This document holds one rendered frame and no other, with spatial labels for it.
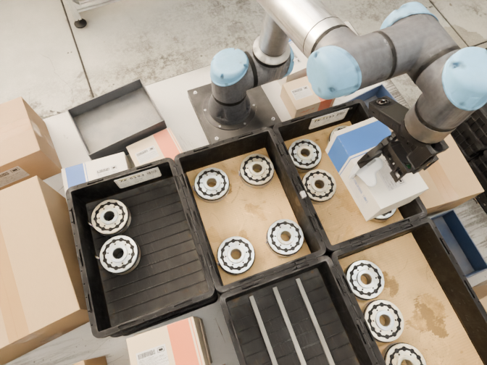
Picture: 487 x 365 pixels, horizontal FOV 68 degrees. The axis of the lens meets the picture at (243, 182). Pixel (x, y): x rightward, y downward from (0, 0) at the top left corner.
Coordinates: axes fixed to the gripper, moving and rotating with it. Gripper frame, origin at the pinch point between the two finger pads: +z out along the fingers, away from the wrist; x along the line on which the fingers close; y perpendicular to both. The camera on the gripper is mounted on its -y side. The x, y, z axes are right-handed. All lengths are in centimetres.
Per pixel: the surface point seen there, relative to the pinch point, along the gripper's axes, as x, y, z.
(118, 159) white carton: -57, -42, 32
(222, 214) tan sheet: -34.0, -10.7, 28.1
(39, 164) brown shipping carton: -81, -50, 32
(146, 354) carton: -63, 16, 18
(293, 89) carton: 8, -46, 34
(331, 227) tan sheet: -6.3, 5.3, 27.9
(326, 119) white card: 6.7, -24.9, 21.8
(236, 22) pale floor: 33, -157, 112
